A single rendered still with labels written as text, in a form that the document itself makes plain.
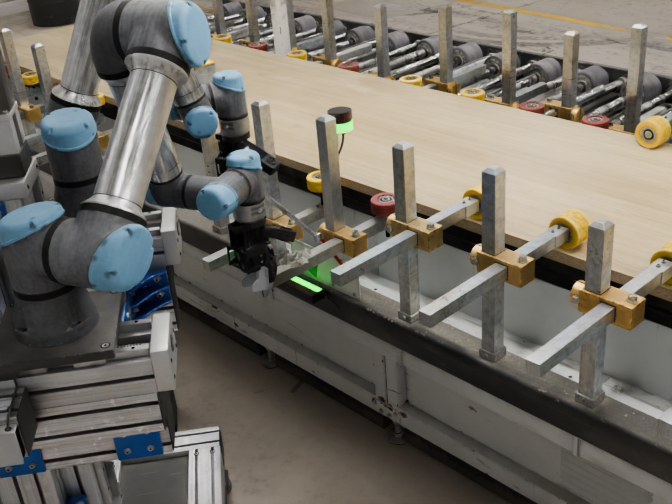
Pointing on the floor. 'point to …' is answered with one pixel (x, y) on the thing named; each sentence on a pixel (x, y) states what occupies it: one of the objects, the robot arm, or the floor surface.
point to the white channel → (280, 27)
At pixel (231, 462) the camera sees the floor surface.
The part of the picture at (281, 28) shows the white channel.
